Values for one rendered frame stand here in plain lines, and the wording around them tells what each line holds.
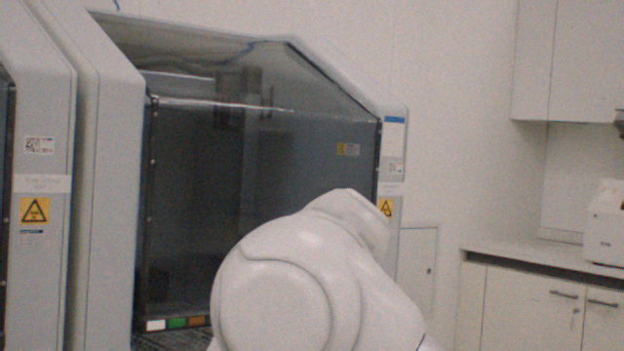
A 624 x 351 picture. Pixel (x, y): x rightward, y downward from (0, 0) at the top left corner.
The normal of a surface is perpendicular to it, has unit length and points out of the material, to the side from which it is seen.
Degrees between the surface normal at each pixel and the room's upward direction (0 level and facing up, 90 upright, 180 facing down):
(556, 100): 90
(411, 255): 90
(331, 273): 47
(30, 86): 90
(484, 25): 90
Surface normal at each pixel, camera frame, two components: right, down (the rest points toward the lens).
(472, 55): 0.66, 0.08
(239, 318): -0.14, -0.02
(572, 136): -0.75, -0.02
